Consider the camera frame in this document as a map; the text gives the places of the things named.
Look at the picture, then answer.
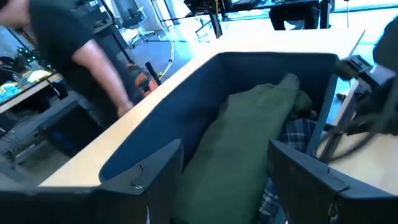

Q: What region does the orange black backpack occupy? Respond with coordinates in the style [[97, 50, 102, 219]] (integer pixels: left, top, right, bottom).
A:
[[129, 62, 160, 102]]

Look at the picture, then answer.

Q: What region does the white office chair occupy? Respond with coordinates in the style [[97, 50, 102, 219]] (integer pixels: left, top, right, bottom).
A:
[[124, 6, 156, 43]]

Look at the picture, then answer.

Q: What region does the dark green button shirt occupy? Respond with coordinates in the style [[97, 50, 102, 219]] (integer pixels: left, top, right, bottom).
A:
[[172, 73, 313, 224]]

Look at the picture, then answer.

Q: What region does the light wooden desk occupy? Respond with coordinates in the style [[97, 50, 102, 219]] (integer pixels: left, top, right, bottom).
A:
[[39, 27, 398, 195]]

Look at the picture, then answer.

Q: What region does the cluttered wooden workbench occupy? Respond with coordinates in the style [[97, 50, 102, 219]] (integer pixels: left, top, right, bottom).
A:
[[0, 70, 65, 114]]

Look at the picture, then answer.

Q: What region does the person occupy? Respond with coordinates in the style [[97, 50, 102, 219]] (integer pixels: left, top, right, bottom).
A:
[[269, 0, 322, 31], [0, 0, 134, 121]]

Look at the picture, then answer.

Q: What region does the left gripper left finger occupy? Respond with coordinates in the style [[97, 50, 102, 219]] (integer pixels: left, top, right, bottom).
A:
[[0, 138, 185, 224]]

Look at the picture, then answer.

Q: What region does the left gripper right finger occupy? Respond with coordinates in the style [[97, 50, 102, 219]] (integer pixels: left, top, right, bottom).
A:
[[267, 139, 398, 224]]

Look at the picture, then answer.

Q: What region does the blue plaid shirt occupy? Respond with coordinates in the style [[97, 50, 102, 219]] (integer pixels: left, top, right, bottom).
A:
[[254, 117, 320, 224]]

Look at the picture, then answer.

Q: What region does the navy white striped bin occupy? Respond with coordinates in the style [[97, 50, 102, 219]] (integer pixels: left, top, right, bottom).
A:
[[98, 51, 340, 224]]

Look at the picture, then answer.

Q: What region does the black office desk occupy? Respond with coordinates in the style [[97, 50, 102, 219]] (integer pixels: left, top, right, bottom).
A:
[[183, 0, 332, 40]]

